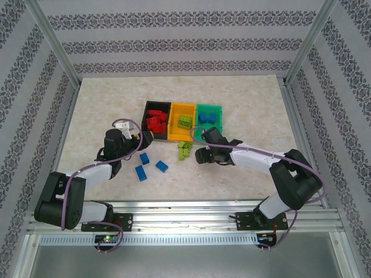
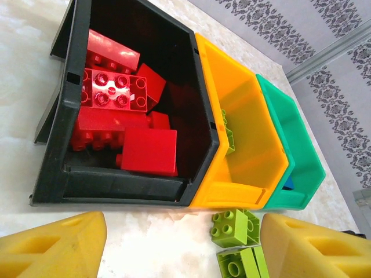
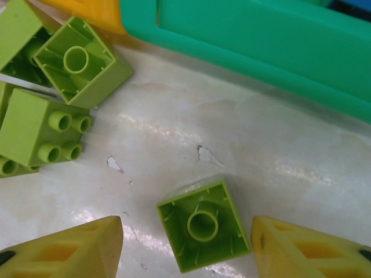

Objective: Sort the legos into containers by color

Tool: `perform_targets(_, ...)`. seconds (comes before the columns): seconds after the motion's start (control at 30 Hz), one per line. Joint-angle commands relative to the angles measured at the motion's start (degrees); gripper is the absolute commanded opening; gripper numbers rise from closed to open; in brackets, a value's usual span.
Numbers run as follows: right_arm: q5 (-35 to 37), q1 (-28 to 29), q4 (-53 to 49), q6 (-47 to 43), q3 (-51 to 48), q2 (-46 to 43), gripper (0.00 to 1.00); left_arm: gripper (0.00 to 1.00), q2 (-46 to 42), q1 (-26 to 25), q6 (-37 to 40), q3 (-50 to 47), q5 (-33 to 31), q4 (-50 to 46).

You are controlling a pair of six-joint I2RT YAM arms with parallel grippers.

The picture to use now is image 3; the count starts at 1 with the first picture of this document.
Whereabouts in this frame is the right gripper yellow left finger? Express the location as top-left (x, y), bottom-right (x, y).
top-left (0, 215), bottom-right (125, 278)

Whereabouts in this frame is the green plastic bin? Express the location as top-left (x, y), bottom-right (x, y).
top-left (119, 0), bottom-right (371, 124)

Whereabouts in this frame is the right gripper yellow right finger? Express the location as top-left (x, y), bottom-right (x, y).
top-left (250, 215), bottom-right (371, 278)

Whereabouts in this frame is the yellow plastic bin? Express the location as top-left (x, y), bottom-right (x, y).
top-left (37, 0), bottom-right (140, 49)

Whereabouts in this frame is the lime green lego brick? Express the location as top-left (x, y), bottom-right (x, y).
top-left (0, 0), bottom-right (63, 88)
top-left (0, 87), bottom-right (94, 169)
top-left (155, 173), bottom-right (253, 274)
top-left (0, 81), bottom-right (43, 178)
top-left (32, 15), bottom-right (135, 106)

